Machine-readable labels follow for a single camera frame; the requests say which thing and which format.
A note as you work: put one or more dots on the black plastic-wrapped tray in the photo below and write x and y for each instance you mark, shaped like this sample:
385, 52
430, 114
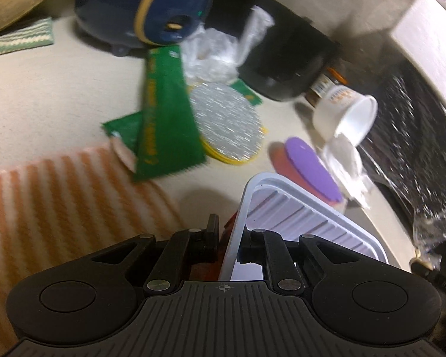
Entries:
412, 137

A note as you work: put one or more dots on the crumpled white tissue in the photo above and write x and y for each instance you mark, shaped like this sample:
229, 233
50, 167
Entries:
347, 167

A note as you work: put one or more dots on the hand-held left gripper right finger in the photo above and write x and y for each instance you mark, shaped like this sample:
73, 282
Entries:
251, 247

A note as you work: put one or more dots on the green white knit cloth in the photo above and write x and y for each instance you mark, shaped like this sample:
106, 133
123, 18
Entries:
22, 39

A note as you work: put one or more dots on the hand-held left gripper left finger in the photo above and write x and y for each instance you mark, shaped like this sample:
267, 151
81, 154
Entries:
212, 238

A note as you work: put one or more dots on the black rice cooker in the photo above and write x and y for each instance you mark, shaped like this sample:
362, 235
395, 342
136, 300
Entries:
282, 63

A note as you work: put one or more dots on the blue rice cooker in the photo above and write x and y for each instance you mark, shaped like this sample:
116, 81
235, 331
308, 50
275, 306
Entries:
107, 7

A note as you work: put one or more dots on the glass jar with orange lid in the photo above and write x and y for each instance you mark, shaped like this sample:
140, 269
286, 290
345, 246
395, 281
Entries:
323, 85

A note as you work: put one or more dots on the round silver foil lid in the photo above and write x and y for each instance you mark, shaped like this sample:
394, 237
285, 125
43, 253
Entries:
226, 122

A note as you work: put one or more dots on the small green packet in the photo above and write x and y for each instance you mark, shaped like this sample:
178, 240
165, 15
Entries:
124, 128

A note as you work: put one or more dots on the crumpled clear plastic wrap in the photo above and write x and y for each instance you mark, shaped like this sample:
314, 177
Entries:
208, 59

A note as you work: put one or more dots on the orange striped towel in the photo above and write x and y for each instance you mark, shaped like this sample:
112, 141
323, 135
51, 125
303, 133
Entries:
59, 200

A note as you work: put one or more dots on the white ribbed plastic tray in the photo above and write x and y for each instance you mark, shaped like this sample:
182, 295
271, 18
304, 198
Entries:
301, 215

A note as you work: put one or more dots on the long green packet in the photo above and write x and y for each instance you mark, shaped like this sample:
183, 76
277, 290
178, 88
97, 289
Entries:
163, 119

